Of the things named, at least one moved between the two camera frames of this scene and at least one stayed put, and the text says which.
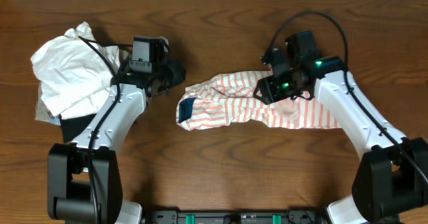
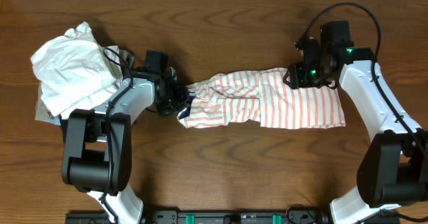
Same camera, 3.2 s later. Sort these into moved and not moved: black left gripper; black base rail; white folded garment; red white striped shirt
Moved: black left gripper
Not moved: white folded garment; black base rail; red white striped shirt
